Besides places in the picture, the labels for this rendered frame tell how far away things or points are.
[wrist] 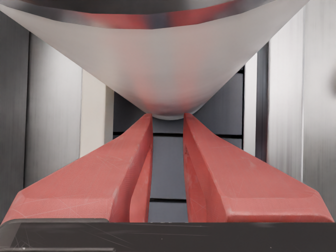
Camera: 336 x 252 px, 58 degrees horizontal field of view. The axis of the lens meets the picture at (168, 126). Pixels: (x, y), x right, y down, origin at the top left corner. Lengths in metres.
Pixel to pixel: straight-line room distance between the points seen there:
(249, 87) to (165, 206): 0.09
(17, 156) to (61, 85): 0.06
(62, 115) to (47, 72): 0.04
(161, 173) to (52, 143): 0.10
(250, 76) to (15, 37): 0.16
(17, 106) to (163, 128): 0.11
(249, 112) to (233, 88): 0.02
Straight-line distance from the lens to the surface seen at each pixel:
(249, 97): 0.19
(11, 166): 0.24
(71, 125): 0.24
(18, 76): 0.24
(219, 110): 0.18
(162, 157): 0.18
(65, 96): 0.24
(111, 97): 0.16
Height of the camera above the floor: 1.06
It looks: 88 degrees down
